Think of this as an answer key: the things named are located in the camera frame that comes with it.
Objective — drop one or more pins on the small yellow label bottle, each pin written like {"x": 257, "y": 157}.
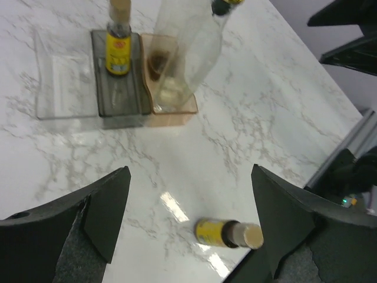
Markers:
{"x": 118, "y": 38}
{"x": 228, "y": 233}

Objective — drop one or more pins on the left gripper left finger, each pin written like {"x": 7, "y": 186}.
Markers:
{"x": 70, "y": 239}

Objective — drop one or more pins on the tall bottle gold pourer brown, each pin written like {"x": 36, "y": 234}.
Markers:
{"x": 165, "y": 33}

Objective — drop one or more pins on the tall clear bottle gold pourer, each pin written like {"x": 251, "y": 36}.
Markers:
{"x": 194, "y": 52}

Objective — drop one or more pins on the smoky grey plastic bin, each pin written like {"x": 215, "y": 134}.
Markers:
{"x": 123, "y": 102}

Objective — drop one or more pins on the clear plastic bin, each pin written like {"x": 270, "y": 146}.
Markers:
{"x": 65, "y": 63}

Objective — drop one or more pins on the aluminium front rail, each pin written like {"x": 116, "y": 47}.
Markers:
{"x": 356, "y": 141}

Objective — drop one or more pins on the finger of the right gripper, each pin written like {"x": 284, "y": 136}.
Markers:
{"x": 358, "y": 55}
{"x": 345, "y": 12}

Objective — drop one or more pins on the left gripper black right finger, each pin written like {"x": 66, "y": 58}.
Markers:
{"x": 302, "y": 230}

